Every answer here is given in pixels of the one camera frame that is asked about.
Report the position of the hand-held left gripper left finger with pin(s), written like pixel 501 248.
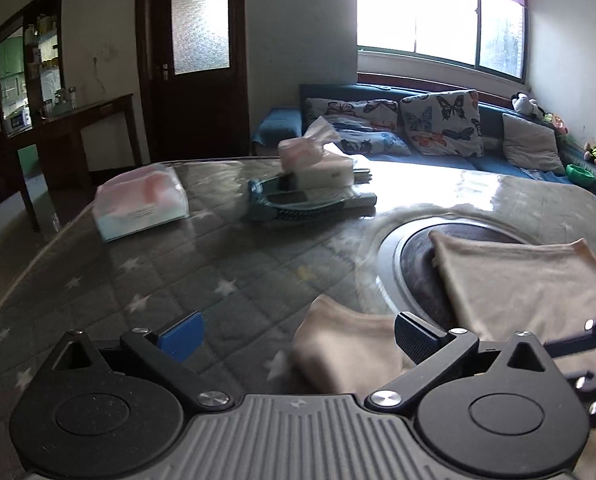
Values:
pixel 180 336

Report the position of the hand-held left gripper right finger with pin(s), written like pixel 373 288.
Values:
pixel 418 340

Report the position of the beige garment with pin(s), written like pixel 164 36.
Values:
pixel 518 285

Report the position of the round built-in table stove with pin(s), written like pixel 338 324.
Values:
pixel 418 270

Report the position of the pink and white tissue pack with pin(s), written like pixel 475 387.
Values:
pixel 140 202

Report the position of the green bowl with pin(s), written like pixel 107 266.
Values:
pixel 580 172

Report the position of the teal tray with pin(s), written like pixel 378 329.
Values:
pixel 298 205

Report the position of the blue sofa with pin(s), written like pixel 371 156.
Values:
pixel 493 157

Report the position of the grey cushion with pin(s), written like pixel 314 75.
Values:
pixel 530 145

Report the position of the flat butterfly print cushion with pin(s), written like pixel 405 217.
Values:
pixel 378 141

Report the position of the pink plush toy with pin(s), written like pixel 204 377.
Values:
pixel 557 124

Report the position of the square butterfly print cushion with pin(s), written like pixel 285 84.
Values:
pixel 443 122

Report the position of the pink open tissue pack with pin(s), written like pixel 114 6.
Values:
pixel 303 152

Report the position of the long butterfly print cushion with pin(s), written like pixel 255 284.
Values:
pixel 358 109

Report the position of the dark wooden side table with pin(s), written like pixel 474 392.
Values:
pixel 68 125

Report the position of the panda plush toy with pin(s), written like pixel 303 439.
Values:
pixel 524 104

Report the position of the white microwave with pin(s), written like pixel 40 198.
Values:
pixel 17 121

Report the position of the dark wooden door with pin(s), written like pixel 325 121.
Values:
pixel 198 60

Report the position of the dark wooden shelf cabinet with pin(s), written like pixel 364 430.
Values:
pixel 23 60

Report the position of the window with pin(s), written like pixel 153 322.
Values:
pixel 428 10

